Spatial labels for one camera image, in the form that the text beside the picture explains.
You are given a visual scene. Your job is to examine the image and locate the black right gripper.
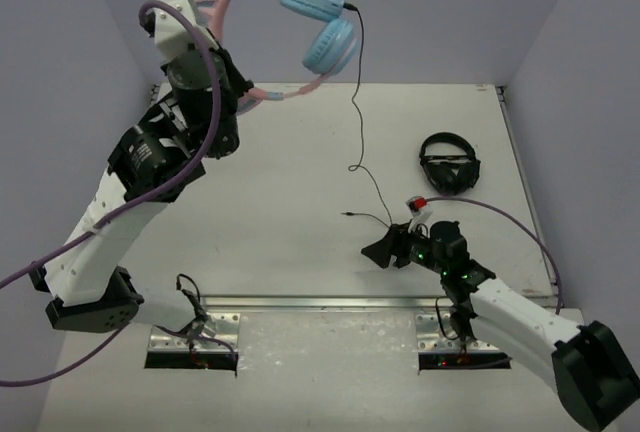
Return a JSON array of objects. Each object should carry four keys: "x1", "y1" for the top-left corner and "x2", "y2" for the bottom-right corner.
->
[{"x1": 362, "y1": 219, "x2": 447, "y2": 277}]

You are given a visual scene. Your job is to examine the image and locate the thin black audio cable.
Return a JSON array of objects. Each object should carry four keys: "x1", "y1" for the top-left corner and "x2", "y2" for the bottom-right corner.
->
[{"x1": 339, "y1": 2, "x2": 396, "y2": 231}]

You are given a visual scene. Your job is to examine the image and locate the pink blue cat-ear headphones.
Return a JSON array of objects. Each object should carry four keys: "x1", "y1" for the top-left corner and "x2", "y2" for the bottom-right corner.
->
[{"x1": 192, "y1": 0, "x2": 359, "y2": 116}]

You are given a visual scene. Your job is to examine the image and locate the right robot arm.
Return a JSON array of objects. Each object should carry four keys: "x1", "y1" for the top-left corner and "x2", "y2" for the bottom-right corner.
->
[{"x1": 361, "y1": 221, "x2": 639, "y2": 431}]

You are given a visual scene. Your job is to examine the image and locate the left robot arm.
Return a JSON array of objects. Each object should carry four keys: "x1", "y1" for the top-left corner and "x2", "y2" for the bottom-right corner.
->
[{"x1": 29, "y1": 46, "x2": 253, "y2": 333}]

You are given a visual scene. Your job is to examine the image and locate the black folded headphones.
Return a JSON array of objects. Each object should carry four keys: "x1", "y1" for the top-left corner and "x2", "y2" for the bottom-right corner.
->
[{"x1": 419, "y1": 132, "x2": 481, "y2": 196}]

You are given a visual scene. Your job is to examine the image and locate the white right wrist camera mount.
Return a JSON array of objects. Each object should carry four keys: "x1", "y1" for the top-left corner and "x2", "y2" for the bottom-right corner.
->
[{"x1": 406, "y1": 196, "x2": 433, "y2": 233}]

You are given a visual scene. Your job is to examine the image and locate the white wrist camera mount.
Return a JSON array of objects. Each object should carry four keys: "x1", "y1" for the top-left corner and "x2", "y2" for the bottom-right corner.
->
[
  {"x1": 139, "y1": 0, "x2": 219, "y2": 62},
  {"x1": 406, "y1": 196, "x2": 433, "y2": 233}
]

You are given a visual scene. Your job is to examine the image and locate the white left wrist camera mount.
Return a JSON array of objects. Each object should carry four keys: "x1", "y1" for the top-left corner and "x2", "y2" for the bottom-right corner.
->
[{"x1": 139, "y1": 0, "x2": 219, "y2": 62}]

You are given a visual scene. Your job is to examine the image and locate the right metal base bracket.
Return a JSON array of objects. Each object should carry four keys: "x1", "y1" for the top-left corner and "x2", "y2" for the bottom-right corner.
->
[{"x1": 414, "y1": 310, "x2": 501, "y2": 356}]

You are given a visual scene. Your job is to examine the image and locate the metal base bracket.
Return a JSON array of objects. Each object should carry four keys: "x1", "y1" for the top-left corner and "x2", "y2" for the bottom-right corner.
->
[
  {"x1": 414, "y1": 310, "x2": 501, "y2": 356},
  {"x1": 147, "y1": 311, "x2": 241, "y2": 354}
]

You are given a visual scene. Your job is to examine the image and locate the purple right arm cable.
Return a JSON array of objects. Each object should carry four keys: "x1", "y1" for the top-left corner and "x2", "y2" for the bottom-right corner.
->
[{"x1": 425, "y1": 195, "x2": 565, "y2": 315}]

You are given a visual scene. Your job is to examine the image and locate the left metal base bracket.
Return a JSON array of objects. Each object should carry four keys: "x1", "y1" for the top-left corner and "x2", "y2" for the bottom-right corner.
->
[{"x1": 147, "y1": 311, "x2": 241, "y2": 354}]

